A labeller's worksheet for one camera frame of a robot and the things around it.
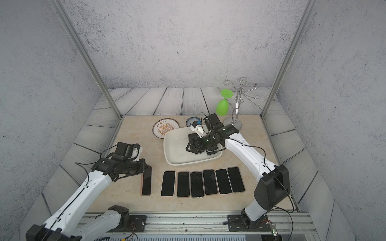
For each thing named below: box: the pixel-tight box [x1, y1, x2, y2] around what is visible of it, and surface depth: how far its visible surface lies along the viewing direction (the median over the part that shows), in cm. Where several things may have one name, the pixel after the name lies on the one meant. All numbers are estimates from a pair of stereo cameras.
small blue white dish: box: [185, 116, 202, 128], surface depth 115 cm
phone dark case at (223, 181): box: [214, 168, 233, 196], surface depth 88 cm
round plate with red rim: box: [152, 117, 180, 140], surface depth 117 cm
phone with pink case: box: [203, 169, 218, 196], surface depth 88 cm
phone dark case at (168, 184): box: [160, 170, 176, 198], surface depth 87 cm
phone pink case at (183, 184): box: [176, 171, 190, 198], surface depth 87 cm
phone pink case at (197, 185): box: [189, 171, 205, 199], surface depth 87 cm
